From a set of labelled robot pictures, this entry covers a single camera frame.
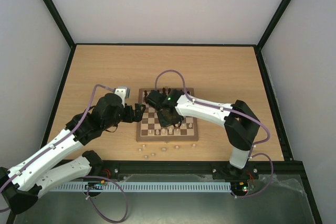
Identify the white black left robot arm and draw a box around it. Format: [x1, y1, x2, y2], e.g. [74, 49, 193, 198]
[1, 90, 146, 215]

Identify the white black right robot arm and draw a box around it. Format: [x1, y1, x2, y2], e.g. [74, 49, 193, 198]
[145, 89, 261, 178]

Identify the wooden chess board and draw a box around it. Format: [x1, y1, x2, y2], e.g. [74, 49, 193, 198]
[136, 88, 198, 142]

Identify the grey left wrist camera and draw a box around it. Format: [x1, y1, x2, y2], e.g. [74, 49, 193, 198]
[114, 86, 131, 99]

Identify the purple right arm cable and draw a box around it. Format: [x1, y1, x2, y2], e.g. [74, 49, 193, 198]
[154, 69, 274, 199]

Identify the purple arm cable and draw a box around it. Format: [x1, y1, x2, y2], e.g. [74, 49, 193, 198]
[154, 69, 274, 199]
[0, 84, 129, 224]

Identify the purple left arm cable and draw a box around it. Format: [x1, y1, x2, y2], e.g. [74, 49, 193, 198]
[0, 84, 129, 224]

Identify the light blue cable duct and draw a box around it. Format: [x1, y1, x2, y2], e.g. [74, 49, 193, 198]
[51, 182, 232, 193]

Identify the black frame post left rear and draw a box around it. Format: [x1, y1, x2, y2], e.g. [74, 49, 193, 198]
[43, 0, 75, 49]

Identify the black frame post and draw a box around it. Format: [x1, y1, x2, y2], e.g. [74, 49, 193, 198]
[257, 0, 292, 51]
[43, 0, 75, 49]

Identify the black frame post right rear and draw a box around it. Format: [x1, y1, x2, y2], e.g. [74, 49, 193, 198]
[257, 0, 292, 51]

